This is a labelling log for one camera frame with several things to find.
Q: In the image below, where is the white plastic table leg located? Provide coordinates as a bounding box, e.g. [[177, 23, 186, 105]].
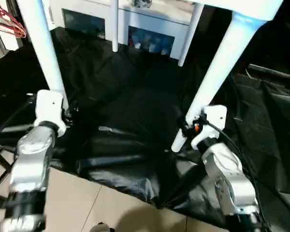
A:
[[110, 0, 120, 53], [171, 12, 269, 153], [17, 0, 69, 113], [177, 4, 204, 67]]

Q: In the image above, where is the black plastic mat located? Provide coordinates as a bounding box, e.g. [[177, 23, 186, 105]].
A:
[[0, 27, 290, 228]]

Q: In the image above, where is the white cabinet with glass doors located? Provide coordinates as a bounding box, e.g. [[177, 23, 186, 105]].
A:
[[48, 0, 196, 61]]

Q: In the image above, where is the dark object on cabinet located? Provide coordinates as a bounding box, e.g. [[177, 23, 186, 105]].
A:
[[133, 0, 153, 9]]

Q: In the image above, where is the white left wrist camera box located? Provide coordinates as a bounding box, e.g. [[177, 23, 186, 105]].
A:
[[33, 91, 68, 138]]

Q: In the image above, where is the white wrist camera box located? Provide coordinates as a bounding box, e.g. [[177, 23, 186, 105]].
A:
[[33, 91, 68, 138], [189, 105, 228, 150]]

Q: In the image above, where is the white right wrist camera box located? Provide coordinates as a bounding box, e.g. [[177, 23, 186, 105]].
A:
[[189, 105, 228, 150]]

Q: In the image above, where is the black metal table frame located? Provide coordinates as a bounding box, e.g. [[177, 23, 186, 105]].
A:
[[0, 145, 15, 206]]

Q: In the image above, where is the black horizontal rail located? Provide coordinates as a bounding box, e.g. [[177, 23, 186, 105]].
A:
[[249, 64, 290, 82]]

